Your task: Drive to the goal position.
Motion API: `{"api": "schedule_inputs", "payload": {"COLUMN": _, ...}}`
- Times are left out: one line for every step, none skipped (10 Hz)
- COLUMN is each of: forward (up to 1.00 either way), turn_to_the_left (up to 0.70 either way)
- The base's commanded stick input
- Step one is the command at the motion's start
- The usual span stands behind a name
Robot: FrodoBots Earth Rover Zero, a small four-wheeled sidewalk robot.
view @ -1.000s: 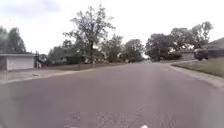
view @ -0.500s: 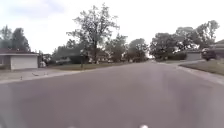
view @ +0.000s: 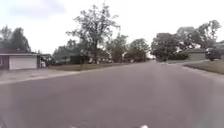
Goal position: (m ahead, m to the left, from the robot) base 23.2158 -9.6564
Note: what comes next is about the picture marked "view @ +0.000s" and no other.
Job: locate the dark trees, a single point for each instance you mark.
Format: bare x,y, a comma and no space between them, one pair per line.
16,41

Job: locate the group of trees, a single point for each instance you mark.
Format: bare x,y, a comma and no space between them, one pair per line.
166,45
136,50

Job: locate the concrete driveway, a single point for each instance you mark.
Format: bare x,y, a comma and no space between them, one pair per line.
26,75

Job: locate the tall thin tree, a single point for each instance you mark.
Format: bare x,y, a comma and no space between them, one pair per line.
95,26

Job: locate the grass strip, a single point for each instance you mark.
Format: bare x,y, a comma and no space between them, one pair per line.
83,66

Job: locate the grey asphalt road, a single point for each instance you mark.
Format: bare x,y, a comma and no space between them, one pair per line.
116,96

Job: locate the house with pale garage door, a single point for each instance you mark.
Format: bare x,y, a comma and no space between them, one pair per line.
21,62

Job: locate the grass lawn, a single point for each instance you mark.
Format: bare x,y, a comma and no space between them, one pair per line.
210,66

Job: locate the low house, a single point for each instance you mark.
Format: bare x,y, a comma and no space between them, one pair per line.
196,55

